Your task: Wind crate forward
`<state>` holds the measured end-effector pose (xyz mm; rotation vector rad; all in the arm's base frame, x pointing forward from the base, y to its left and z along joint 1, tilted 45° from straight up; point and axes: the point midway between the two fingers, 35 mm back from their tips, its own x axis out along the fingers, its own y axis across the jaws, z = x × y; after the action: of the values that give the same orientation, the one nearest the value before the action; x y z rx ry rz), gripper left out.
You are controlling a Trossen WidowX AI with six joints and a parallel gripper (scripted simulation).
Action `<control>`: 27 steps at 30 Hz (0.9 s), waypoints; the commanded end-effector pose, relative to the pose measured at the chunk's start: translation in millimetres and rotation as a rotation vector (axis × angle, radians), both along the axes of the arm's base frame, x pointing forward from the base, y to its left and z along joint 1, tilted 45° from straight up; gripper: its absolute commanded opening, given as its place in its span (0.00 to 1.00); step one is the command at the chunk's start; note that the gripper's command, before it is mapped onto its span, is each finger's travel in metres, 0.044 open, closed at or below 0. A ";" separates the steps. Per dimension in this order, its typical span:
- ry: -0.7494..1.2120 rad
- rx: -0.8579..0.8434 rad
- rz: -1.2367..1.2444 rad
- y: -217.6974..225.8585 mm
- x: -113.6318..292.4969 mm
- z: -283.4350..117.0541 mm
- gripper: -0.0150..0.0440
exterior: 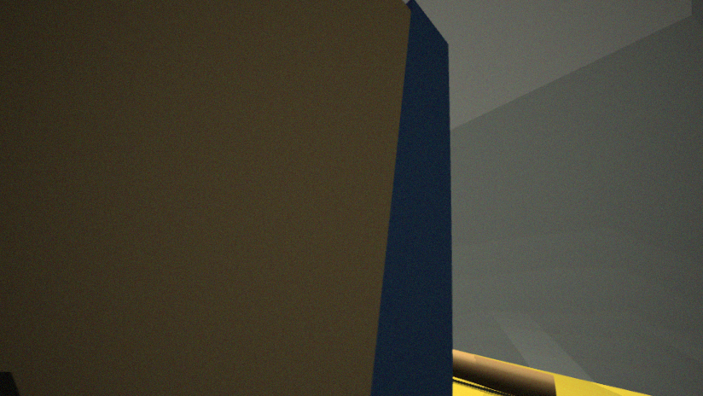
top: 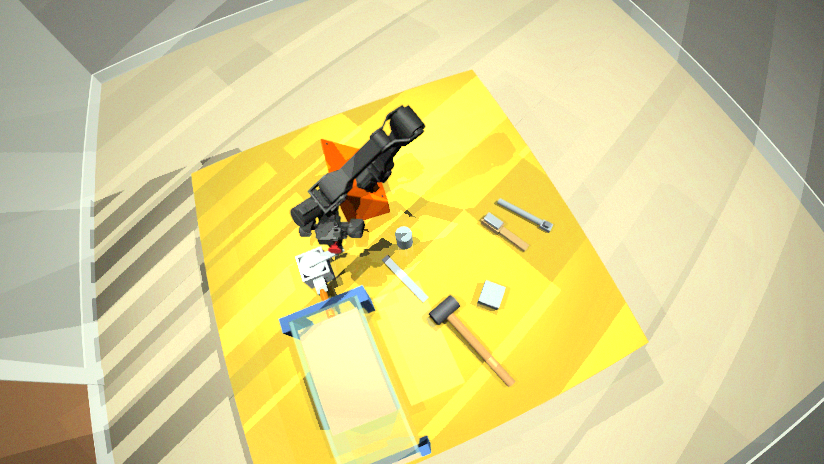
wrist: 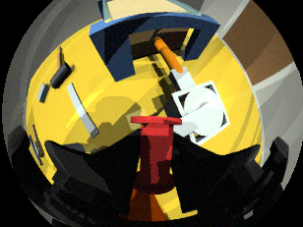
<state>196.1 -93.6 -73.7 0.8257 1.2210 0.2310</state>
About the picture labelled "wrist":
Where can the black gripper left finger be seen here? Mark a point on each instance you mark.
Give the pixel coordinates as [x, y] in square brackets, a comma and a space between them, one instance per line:
[112, 170]

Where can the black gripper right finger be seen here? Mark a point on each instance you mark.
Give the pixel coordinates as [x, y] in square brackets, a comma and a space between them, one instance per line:
[198, 171]

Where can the wooden-handled hammer with black head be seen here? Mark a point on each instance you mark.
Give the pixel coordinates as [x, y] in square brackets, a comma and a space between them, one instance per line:
[61, 71]

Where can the white cylinder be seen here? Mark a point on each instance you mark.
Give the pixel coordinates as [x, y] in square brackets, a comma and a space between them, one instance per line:
[76, 146]

